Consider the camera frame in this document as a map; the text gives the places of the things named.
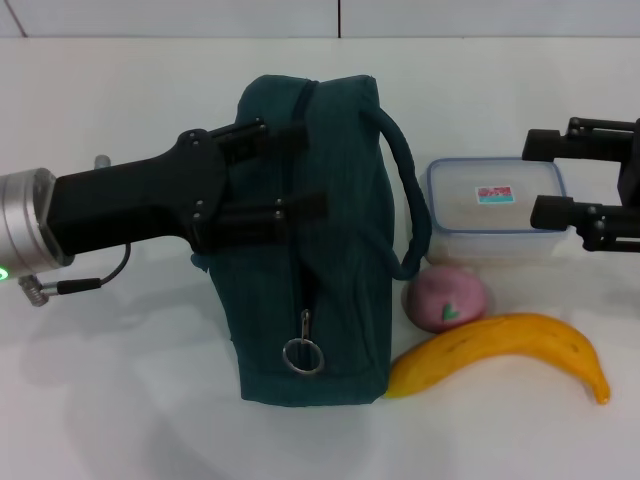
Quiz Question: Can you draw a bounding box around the pink toy peach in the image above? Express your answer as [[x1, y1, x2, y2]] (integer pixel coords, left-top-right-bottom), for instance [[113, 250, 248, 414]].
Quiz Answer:
[[403, 266, 489, 334]]

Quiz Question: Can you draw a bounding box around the left arm cable with plug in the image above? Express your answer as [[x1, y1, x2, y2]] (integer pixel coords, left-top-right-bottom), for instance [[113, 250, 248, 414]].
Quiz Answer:
[[18, 243, 133, 308]]

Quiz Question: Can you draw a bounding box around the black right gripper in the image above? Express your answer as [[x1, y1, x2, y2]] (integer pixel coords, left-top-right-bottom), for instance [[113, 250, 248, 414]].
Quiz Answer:
[[519, 117, 640, 254]]

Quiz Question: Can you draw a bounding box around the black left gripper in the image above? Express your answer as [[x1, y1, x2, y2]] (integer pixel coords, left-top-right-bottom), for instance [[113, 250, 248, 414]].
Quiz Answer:
[[47, 118, 329, 257]]

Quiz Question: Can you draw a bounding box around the teal insulated lunch bag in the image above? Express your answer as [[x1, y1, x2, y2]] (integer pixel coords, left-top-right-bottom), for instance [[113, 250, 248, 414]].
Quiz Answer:
[[191, 73, 432, 407]]

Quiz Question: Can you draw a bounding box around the clear plastic food container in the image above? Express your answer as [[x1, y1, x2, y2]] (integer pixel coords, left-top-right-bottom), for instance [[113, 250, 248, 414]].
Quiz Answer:
[[425, 157, 566, 266]]

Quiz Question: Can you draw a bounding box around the metal zipper pull ring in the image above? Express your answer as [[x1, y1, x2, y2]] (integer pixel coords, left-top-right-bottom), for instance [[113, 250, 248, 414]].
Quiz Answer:
[[282, 308, 325, 375]]

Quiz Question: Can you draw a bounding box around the yellow banana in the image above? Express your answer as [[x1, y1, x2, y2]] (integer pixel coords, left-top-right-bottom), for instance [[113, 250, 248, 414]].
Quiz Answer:
[[384, 312, 612, 406]]

